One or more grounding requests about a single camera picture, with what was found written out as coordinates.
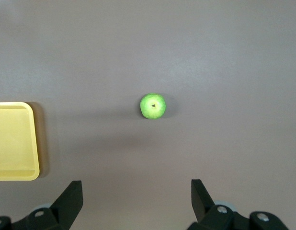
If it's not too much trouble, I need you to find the green apple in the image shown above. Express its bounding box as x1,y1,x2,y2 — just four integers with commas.
139,92,167,120

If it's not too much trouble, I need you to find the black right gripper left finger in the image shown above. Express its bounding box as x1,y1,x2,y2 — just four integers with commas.
0,181,83,230

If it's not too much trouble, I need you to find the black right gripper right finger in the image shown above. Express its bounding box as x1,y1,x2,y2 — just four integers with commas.
186,179,289,230

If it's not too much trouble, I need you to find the yellow plastic tray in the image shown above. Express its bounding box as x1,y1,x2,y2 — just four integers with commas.
0,102,40,181

